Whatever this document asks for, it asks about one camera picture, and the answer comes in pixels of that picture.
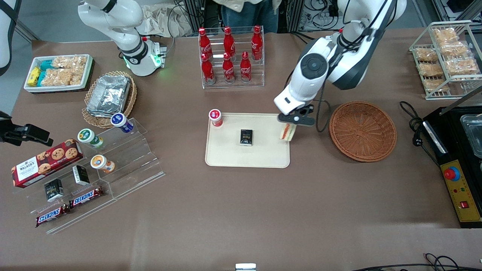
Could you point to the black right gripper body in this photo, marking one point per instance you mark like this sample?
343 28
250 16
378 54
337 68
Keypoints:
10 132

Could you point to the triangular sandwich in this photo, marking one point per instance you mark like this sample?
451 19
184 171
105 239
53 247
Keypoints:
288 132

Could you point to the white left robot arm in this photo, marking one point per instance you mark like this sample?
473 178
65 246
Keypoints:
316 67

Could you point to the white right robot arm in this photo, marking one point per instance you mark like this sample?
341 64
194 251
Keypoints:
126 22

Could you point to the cream plastic tray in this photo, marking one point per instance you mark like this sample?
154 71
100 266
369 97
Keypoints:
269 150

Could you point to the white rectangular snack tray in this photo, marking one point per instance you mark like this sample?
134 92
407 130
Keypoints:
56 87

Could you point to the round brown wicker basket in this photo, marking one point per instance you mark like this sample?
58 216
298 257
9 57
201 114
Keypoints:
361 131

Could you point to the tan wicker basket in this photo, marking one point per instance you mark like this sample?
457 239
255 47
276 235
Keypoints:
130 103

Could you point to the red Walkers cookie box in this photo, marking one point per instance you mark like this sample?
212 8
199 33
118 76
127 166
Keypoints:
45 165

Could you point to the green lid small jar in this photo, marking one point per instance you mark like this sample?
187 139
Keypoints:
89 137

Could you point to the teal snack packet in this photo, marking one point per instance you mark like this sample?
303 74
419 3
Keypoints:
40 78
46 64

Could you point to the red cola bottle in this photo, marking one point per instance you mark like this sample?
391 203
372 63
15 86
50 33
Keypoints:
205 43
257 45
245 69
207 71
229 43
228 70

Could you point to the yellow snack packet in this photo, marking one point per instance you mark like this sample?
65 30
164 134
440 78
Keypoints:
34 76

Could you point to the small black white box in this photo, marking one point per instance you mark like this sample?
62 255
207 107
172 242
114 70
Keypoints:
81 175

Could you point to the clear acrylic bottle rack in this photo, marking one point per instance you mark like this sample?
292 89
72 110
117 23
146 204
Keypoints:
236 85

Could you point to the clear bag puffed snack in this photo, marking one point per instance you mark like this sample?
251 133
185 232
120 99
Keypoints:
425 55
58 77
431 70
69 61
455 49
445 35
436 85
462 66

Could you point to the orange lid small jar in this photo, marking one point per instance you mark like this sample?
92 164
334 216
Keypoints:
101 163

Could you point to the red lid small jar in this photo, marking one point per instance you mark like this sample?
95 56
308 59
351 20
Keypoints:
215 117

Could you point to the Snickers chocolate bar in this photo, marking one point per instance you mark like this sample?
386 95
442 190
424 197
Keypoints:
52 215
86 197

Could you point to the stack of foil trays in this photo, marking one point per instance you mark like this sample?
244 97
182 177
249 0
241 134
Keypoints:
109 94

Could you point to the blue lid small jar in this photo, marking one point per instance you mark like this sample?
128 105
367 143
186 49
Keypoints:
121 122

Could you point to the person in beige jacket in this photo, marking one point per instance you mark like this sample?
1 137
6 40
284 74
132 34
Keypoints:
248 15

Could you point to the clear acrylic stepped display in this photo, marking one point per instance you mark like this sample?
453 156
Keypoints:
131 165

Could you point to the crumpled beige paper bag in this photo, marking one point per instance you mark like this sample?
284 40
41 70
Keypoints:
165 20

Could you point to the small white block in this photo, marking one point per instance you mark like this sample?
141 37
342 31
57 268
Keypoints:
245 267

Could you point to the red emergency stop button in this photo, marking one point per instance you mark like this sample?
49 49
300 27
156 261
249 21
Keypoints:
451 173

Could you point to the black machine yellow panel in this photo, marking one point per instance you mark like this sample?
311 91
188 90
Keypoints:
459 177

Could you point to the clear plastic container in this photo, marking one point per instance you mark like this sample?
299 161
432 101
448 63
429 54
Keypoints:
473 133

